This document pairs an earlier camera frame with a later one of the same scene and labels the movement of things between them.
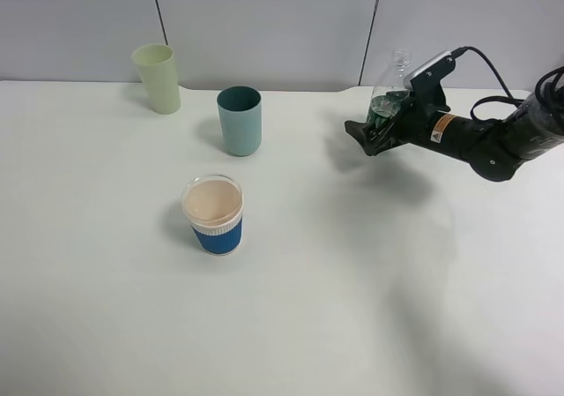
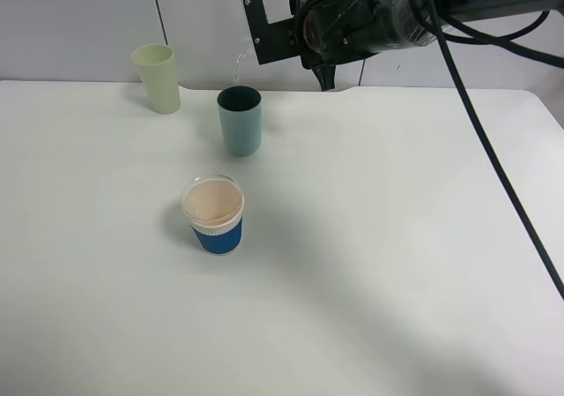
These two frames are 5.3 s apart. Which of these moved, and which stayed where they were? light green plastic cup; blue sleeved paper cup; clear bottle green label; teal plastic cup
Moved: clear bottle green label
Stayed: blue sleeved paper cup; light green plastic cup; teal plastic cup
